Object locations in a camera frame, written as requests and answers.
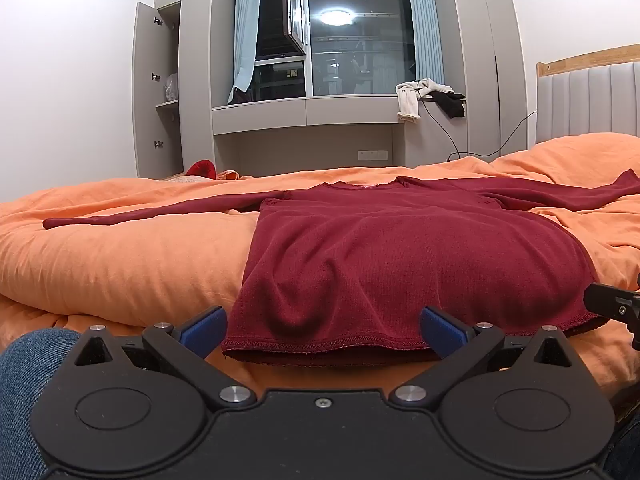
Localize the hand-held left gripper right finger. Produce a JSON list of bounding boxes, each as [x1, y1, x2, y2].
[[390, 305, 577, 410]]

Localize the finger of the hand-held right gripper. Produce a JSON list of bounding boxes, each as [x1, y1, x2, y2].
[[583, 272, 640, 352]]

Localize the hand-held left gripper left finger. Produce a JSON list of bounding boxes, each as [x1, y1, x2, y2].
[[74, 305, 256, 410]]

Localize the dark red knit sweater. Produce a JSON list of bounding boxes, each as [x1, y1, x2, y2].
[[42, 169, 640, 368]]

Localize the orange duvet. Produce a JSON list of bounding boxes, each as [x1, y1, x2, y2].
[[0, 132, 640, 411]]

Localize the person's right leg in jeans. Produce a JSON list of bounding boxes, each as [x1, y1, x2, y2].
[[606, 420, 640, 480]]

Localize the person's leg in jeans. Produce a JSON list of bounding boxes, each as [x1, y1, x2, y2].
[[0, 327, 93, 480], [606, 420, 640, 480]]

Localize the red cushion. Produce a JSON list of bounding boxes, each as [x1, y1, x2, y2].
[[185, 159, 219, 180]]

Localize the person's left leg in jeans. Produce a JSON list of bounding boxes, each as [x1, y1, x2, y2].
[[0, 327, 93, 480]]

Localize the grey padded wooden headboard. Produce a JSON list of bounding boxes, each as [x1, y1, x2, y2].
[[535, 45, 640, 147]]

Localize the black cloth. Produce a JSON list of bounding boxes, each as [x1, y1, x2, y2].
[[430, 91, 467, 120]]

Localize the white cloth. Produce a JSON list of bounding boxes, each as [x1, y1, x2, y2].
[[395, 78, 446, 123]]

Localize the grey built-in wardrobe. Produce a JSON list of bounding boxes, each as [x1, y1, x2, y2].
[[132, 0, 528, 181]]

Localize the open grey wardrobe door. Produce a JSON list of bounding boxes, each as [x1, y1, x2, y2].
[[132, 2, 182, 179]]

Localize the light blue curtain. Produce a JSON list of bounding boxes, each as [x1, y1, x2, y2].
[[227, 0, 264, 106], [403, 0, 446, 86]]

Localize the window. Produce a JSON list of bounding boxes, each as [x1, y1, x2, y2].
[[254, 0, 418, 100]]

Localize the black power cable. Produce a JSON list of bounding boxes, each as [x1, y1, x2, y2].
[[419, 94, 539, 162]]

